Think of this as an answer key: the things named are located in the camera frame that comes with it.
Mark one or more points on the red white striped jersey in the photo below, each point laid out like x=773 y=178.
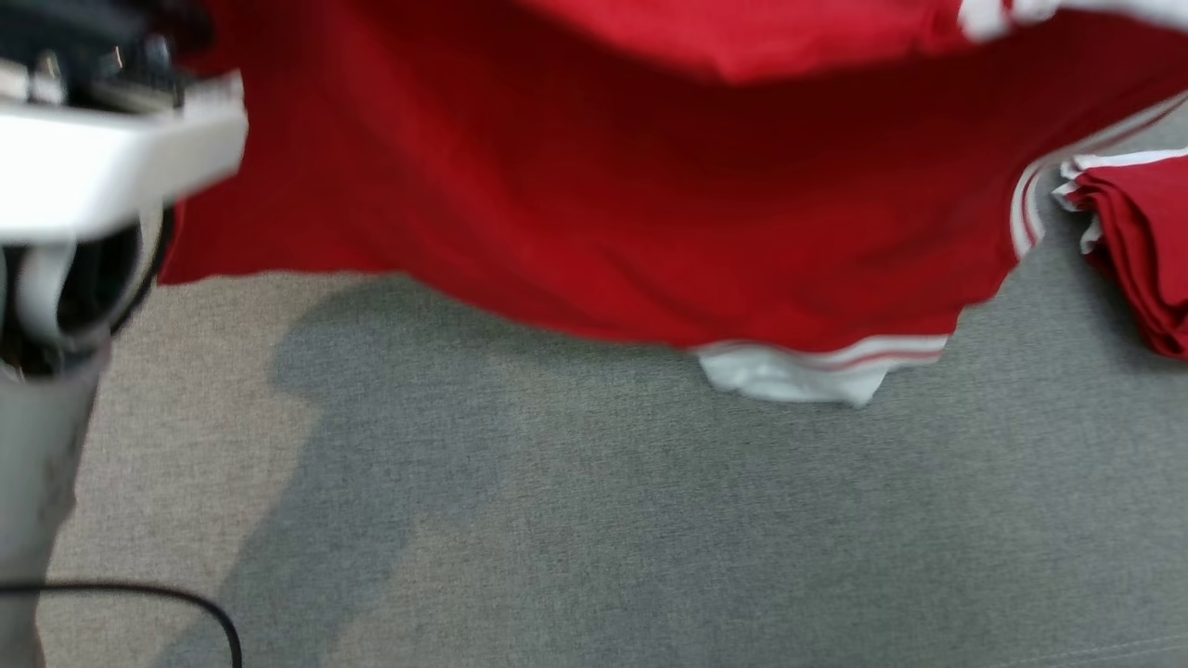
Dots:
x=603 y=186

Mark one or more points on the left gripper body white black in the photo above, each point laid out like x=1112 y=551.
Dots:
x=102 y=158

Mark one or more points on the plain red shorts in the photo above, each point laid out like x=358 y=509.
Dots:
x=1151 y=250

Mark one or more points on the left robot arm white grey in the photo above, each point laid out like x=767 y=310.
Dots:
x=46 y=445

